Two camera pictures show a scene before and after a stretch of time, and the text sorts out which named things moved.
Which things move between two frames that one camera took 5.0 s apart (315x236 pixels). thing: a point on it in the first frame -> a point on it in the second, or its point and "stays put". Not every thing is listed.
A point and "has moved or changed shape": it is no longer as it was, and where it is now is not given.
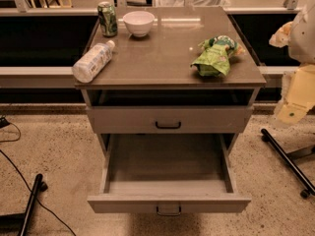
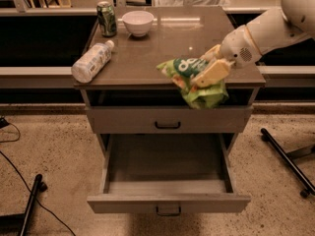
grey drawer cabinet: x=150 y=87 stays put
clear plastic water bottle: x=93 y=61 stays put
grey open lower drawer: x=166 y=174 stays put
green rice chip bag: x=215 y=57 has moved or changed shape
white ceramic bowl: x=138 y=23 stays put
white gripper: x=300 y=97 -> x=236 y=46
